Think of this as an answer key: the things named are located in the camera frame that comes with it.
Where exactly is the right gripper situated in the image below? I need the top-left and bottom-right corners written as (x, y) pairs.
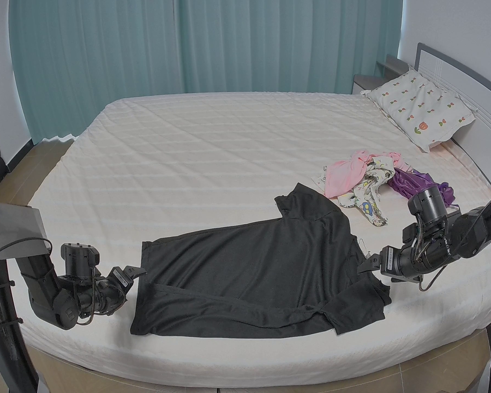
top-left (378, 244), bottom-right (425, 283)

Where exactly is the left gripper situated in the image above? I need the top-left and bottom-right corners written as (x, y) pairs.
top-left (104, 266), bottom-right (134, 302)

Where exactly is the black T-shirt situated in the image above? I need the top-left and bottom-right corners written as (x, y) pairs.
top-left (130, 183), bottom-right (392, 338)

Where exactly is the white printed garment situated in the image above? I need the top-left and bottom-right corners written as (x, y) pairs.
top-left (314, 156), bottom-right (395, 228)

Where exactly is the purple garment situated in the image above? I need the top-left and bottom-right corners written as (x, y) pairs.
top-left (387, 167), bottom-right (461, 210)

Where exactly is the pink garment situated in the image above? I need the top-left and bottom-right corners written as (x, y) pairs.
top-left (324, 150), bottom-right (412, 200)

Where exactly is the bed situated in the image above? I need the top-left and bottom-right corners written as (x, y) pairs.
top-left (2, 41), bottom-right (491, 388)

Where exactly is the white printed pillow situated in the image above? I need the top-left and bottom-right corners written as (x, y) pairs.
top-left (362, 69), bottom-right (477, 153)

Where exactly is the grey bedside table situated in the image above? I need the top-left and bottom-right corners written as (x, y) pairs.
top-left (353, 53), bottom-right (410, 94)

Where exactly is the blue-green curtain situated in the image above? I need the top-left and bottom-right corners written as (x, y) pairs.
top-left (8, 0), bottom-right (406, 142)

